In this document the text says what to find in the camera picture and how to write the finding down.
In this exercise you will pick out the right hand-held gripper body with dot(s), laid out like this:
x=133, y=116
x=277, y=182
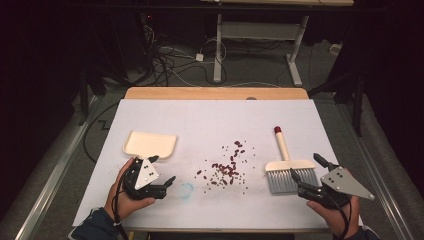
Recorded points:
x=343, y=185

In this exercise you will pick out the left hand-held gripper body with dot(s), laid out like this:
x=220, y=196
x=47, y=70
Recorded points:
x=144, y=176

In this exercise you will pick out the cream plastic dustpan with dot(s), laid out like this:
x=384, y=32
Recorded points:
x=150, y=143

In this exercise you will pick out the cream brush with grey bristles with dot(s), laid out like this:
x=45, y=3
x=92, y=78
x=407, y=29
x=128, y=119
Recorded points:
x=282, y=146

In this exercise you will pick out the heap of red beans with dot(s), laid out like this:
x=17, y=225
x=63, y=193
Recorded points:
x=226, y=170

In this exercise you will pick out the person's left hand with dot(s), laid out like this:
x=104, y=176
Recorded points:
x=116, y=200

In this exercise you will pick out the person's right hand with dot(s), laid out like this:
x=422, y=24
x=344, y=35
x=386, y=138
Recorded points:
x=338, y=221

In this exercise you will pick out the black stand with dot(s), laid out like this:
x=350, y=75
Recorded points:
x=358, y=106
x=83, y=96

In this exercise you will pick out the white sheet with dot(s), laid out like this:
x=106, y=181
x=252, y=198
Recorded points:
x=206, y=116

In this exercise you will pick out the wooden table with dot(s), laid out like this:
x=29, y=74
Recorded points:
x=216, y=93

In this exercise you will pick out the white power adapter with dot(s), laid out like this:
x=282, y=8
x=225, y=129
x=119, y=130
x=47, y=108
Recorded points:
x=199, y=57

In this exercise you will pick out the metal floor rail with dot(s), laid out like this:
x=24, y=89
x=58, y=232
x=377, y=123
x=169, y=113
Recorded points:
x=376, y=180
x=56, y=176

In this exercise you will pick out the white desk frame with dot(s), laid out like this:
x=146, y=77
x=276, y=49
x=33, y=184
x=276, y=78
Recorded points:
x=218, y=50

